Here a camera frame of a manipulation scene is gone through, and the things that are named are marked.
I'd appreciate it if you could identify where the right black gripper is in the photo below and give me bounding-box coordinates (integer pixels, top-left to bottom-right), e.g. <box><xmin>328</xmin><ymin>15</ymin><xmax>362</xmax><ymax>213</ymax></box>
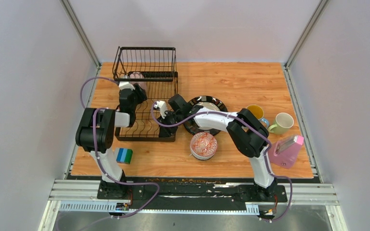
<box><xmin>157</xmin><ymin>112</ymin><xmax>184</xmax><ymax>139</ymax></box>

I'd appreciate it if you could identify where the pink ceramic mug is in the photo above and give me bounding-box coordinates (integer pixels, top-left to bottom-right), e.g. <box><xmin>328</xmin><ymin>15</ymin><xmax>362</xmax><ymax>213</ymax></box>
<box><xmin>129</xmin><ymin>72</ymin><xmax>147</xmax><ymax>91</ymax></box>

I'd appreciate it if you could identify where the blue butterfly mug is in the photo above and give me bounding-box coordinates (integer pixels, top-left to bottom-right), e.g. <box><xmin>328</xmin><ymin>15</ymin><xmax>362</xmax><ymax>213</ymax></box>
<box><xmin>247</xmin><ymin>104</ymin><xmax>269</xmax><ymax>128</ymax></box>

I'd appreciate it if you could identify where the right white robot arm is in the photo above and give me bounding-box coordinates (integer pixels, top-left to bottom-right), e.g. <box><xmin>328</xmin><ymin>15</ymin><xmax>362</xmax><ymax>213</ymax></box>
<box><xmin>150</xmin><ymin>94</ymin><xmax>277</xmax><ymax>201</ymax></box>

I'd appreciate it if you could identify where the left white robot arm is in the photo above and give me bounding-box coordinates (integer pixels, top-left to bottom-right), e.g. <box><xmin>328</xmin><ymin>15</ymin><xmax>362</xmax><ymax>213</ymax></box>
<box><xmin>75</xmin><ymin>83</ymin><xmax>147</xmax><ymax>199</ymax></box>

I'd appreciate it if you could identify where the red patterned white bowl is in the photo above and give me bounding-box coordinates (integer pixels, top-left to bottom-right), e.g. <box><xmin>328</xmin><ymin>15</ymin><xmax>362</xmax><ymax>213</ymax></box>
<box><xmin>189</xmin><ymin>132</ymin><xmax>218</xmax><ymax>160</ymax></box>

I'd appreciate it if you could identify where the blue green striped sponge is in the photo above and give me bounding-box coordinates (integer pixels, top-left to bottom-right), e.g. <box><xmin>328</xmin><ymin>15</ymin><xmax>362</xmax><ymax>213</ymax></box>
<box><xmin>115</xmin><ymin>148</ymin><xmax>133</xmax><ymax>164</ymax></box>

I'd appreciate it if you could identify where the black rimmed white plate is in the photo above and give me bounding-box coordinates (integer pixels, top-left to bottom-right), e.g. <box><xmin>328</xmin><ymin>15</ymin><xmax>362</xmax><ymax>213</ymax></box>
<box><xmin>184</xmin><ymin>95</ymin><xmax>228</xmax><ymax>136</ymax></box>

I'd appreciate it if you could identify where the light green mug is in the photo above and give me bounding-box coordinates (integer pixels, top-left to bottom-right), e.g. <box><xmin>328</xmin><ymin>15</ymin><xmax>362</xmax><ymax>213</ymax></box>
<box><xmin>268</xmin><ymin>113</ymin><xmax>294</xmax><ymax>135</ymax></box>

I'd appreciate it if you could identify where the pink box with mirror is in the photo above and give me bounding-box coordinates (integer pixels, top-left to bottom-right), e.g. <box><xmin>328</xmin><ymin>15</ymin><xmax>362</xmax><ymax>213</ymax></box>
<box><xmin>268</xmin><ymin>135</ymin><xmax>304</xmax><ymax>169</ymax></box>

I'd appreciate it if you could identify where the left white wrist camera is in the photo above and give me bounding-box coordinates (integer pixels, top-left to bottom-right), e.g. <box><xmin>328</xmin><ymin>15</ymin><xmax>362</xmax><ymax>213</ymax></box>
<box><xmin>119</xmin><ymin>81</ymin><xmax>135</xmax><ymax>90</ymax></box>

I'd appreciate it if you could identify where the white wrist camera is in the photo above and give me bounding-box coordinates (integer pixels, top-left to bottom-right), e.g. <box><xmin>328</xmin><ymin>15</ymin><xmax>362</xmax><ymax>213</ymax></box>
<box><xmin>119</xmin><ymin>81</ymin><xmax>135</xmax><ymax>90</ymax></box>
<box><xmin>153</xmin><ymin>101</ymin><xmax>169</xmax><ymax>118</ymax></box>

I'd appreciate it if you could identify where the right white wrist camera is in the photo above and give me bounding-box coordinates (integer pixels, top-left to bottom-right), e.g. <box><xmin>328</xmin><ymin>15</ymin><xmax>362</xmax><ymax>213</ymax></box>
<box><xmin>153</xmin><ymin>101</ymin><xmax>169</xmax><ymax>118</ymax></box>

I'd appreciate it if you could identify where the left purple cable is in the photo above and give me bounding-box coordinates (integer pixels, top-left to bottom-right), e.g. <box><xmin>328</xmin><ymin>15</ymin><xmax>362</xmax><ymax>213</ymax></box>
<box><xmin>79</xmin><ymin>77</ymin><xmax>161</xmax><ymax>220</ymax></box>

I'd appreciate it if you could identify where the purple cable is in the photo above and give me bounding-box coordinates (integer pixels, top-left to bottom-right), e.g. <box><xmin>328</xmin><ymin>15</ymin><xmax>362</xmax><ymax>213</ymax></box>
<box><xmin>150</xmin><ymin>101</ymin><xmax>293</xmax><ymax>223</ymax></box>
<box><xmin>79</xmin><ymin>77</ymin><xmax>161</xmax><ymax>220</ymax></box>

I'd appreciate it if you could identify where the black wire dish rack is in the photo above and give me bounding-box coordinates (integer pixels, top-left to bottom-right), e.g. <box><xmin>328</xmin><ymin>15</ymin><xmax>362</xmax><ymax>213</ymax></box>
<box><xmin>112</xmin><ymin>47</ymin><xmax>178</xmax><ymax>142</ymax></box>

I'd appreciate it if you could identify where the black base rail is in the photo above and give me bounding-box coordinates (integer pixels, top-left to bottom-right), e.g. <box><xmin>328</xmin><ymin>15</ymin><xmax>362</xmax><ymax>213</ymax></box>
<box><xmin>49</xmin><ymin>179</ymin><xmax>339</xmax><ymax>216</ymax></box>

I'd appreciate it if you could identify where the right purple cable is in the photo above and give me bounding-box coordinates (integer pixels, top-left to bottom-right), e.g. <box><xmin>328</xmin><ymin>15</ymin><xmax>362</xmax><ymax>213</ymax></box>
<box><xmin>150</xmin><ymin>101</ymin><xmax>293</xmax><ymax>223</ymax></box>

